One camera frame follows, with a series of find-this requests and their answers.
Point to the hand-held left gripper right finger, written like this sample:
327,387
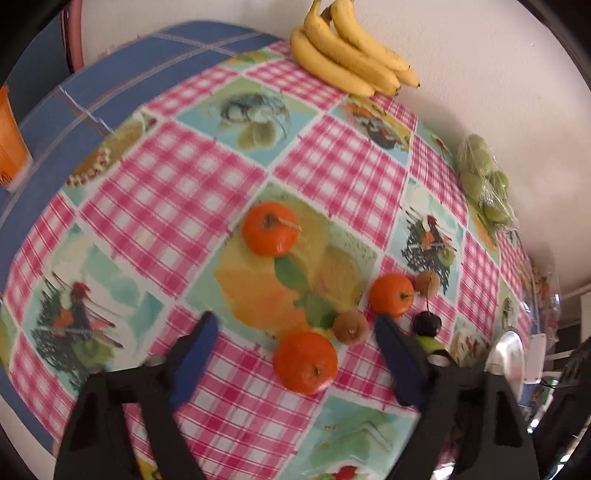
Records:
399,360

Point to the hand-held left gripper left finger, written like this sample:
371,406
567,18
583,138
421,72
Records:
196,355

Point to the green mango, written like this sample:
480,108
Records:
427,344

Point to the dark plum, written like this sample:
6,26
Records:
427,324

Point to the brown longan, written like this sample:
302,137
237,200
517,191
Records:
427,282
351,328

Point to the round metal plate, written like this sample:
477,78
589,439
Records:
505,360

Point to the large mandarin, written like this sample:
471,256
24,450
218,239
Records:
305,363

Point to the mandarin with long stem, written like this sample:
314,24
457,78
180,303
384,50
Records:
270,229

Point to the plastic tray of green fruits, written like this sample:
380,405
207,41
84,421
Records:
487,184

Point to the white plastic box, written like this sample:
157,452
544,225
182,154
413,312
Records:
537,357

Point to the small mandarin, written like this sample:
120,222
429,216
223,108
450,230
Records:
391,295

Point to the clear plastic tray of longans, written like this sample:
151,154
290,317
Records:
545,295

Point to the pink checkered printed tablecloth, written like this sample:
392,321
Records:
194,166

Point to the orange plastic cup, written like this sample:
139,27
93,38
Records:
11,143

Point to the bunch of yellow bananas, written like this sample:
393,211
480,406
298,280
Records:
341,50

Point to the pink chair frame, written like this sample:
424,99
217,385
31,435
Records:
74,32

